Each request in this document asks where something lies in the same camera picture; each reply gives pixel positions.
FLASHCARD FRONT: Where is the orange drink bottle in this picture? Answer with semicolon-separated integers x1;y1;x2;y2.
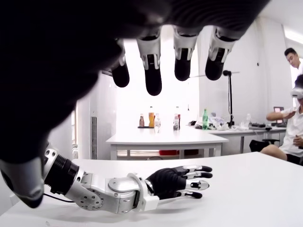
148;106;156;128

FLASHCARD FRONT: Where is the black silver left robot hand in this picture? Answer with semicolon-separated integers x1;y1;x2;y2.
145;165;213;206

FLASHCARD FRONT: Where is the clear plastic bag pile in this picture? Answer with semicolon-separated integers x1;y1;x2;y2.
208;113;229;130

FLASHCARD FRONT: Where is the green plastic bottle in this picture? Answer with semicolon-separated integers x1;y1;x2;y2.
202;108;209;130

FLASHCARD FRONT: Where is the long white work table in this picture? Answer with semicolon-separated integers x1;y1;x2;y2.
208;126;287;154

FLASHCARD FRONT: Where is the white VR headset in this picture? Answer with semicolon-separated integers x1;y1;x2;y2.
290;86;303;99

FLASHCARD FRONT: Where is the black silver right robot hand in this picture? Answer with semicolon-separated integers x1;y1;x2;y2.
0;0;272;209

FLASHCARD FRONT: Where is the black folding chair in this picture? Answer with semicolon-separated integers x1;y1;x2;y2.
250;139;281;152

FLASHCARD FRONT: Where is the standing person with black hair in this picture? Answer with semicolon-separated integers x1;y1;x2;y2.
284;47;303;76

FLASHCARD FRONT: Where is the tablet with pink screen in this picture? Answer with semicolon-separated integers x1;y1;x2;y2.
273;106;288;123

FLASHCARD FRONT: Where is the cola bottle with red label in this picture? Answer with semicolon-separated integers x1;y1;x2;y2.
173;106;181;131

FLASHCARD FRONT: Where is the white table with shelf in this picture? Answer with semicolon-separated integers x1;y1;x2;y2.
105;126;229;161

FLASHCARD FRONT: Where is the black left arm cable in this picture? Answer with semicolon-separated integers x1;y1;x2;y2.
44;192;76;204

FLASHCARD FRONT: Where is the white radiator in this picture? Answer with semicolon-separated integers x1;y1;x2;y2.
91;117;98;160

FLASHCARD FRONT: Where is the seated person in white shirt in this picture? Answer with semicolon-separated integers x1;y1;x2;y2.
260;74;303;166

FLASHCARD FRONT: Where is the clear water bottle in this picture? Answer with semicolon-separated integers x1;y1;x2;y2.
154;113;162;133

